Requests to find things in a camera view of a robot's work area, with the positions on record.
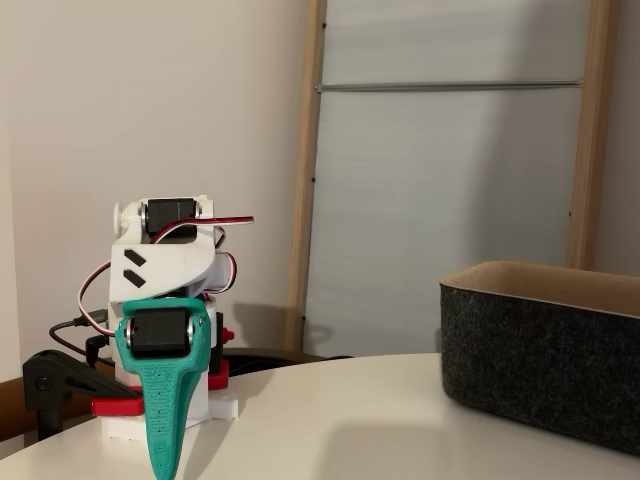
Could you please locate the black table clamp red knob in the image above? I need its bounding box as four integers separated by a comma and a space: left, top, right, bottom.
208, 312, 235, 374

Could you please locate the black power plug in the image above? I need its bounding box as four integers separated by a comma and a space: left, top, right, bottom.
85, 335, 109, 367

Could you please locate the black usb cable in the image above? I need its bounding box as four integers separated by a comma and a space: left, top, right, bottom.
48, 310, 110, 364

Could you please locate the red base clamp bracket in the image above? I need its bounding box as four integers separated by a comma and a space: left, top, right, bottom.
206, 358, 230, 391
90, 396, 144, 417

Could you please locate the metal rod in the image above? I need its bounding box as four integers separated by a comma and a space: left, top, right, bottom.
314, 78, 586, 94

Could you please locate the wood framed translucent panel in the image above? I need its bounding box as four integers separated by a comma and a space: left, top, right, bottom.
284, 0, 621, 359

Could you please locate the dark grey felt basket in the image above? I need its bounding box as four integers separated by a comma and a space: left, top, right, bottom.
439, 259, 640, 457

